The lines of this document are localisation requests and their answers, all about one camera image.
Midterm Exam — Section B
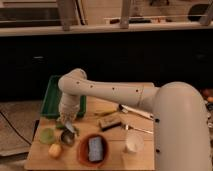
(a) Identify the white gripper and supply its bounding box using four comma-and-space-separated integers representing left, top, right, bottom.
59, 103, 80, 124

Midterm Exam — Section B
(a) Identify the brown rectangular brush block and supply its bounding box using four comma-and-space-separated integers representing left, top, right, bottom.
99, 116, 121, 131

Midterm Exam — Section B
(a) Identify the white handled utensil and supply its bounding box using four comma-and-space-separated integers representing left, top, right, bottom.
118, 104, 153, 120

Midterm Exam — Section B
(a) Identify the green plastic tray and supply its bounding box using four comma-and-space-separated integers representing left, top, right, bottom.
41, 75, 86, 119

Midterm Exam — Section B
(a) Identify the black cable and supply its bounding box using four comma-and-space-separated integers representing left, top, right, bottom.
0, 111, 33, 147

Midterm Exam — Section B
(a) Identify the white plastic cup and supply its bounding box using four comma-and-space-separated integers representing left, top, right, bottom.
125, 131, 144, 154

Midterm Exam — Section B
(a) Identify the silver spoon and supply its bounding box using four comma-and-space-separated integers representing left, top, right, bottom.
121, 124, 153, 134

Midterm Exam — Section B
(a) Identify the brown round bowl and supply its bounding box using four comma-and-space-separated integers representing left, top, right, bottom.
77, 134, 109, 167

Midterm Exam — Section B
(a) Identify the yellow round fruit toy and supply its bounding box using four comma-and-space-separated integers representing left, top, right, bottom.
48, 144, 62, 158

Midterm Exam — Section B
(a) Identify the grey blue towel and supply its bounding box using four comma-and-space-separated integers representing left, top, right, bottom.
65, 121, 76, 133

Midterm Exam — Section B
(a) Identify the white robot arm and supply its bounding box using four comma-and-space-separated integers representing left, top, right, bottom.
58, 68, 212, 171

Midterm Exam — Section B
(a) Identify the blue sponge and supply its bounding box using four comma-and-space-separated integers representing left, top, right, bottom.
88, 136, 103, 162

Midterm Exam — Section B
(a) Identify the metal cup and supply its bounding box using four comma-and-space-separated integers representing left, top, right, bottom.
60, 130, 75, 146

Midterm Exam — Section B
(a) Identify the yellow banana toy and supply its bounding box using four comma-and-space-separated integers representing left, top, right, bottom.
94, 110, 117, 117

